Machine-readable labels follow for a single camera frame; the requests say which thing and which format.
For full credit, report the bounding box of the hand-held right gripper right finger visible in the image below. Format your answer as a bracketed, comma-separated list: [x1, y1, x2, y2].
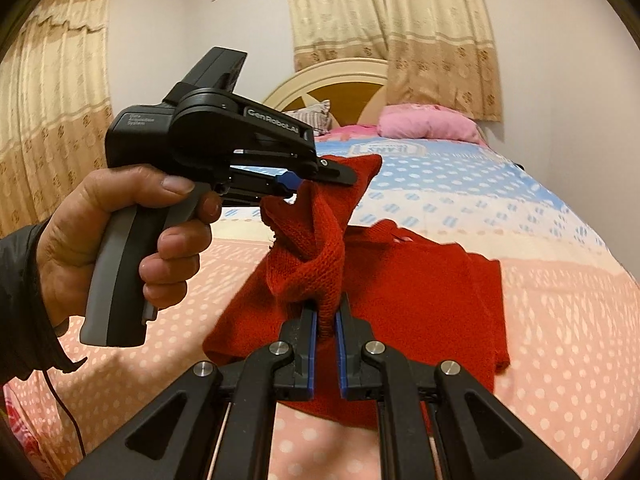
[336, 305, 581, 480]

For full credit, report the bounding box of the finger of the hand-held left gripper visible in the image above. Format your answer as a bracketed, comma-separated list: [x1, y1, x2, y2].
[220, 167, 302, 207]
[229, 149, 359, 185]

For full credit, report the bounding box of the person's left forearm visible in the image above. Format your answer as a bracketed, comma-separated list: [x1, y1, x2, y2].
[0, 220, 89, 387]

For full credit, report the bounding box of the red knitted sweater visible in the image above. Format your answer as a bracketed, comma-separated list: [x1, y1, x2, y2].
[202, 154, 511, 432]

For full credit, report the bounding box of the striped pillow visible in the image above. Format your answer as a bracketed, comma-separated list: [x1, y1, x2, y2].
[295, 100, 339, 136]

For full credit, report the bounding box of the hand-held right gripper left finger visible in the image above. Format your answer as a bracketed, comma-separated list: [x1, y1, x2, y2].
[65, 307, 319, 480]

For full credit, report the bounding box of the person's left hand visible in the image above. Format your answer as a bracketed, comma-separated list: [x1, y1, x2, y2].
[41, 166, 224, 329]

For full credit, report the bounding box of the cream and wooden headboard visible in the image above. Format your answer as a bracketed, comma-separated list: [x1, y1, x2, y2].
[262, 58, 394, 127]

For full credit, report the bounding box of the beige patterned curtain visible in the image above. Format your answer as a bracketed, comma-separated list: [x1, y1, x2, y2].
[0, 0, 115, 238]
[379, 0, 504, 122]
[282, 0, 392, 74]

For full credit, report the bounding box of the red and white patterned cloth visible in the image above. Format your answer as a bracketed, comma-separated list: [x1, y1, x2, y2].
[2, 384, 57, 480]

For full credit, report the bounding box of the pink pillow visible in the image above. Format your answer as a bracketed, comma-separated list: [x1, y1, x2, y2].
[377, 103, 484, 146]

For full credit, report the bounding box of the pink floral sheet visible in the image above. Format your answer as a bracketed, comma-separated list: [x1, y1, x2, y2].
[314, 124, 382, 144]

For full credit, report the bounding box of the bed with dotted sheet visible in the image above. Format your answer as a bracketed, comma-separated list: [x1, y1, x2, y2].
[2, 136, 639, 480]

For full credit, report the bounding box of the black cable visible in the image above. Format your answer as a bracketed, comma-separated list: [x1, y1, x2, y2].
[42, 367, 87, 467]

